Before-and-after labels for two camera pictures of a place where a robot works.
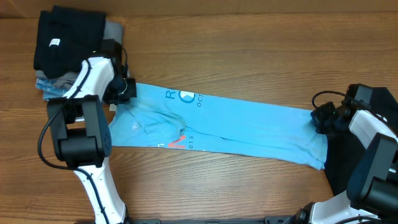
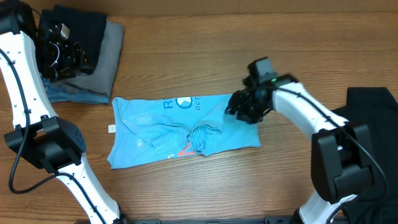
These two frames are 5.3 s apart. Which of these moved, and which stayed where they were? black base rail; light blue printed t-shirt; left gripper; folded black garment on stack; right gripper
Moved: right gripper; light blue printed t-shirt; left gripper
Stayed: folded black garment on stack; black base rail
